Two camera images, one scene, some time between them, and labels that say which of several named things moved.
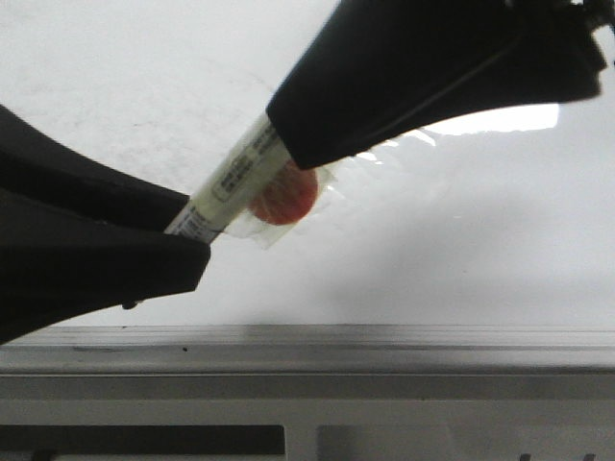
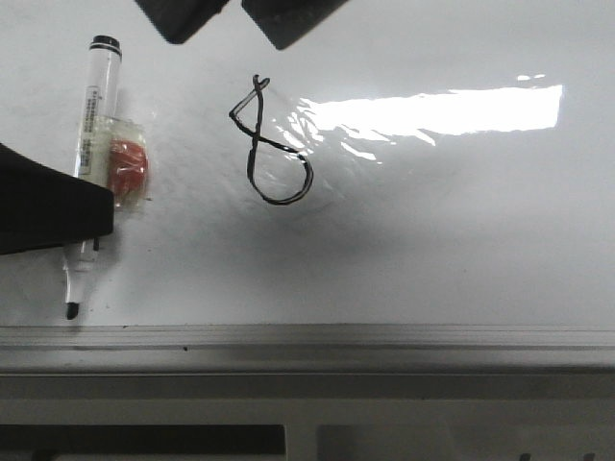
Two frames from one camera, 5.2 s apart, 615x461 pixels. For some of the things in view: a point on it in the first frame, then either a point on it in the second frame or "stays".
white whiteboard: [502, 219] stays
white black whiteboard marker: [232, 189] -> [95, 161]
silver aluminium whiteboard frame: [315, 350] stays
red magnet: [288, 199] -> [126, 163]
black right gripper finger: [376, 70] -> [283, 21]
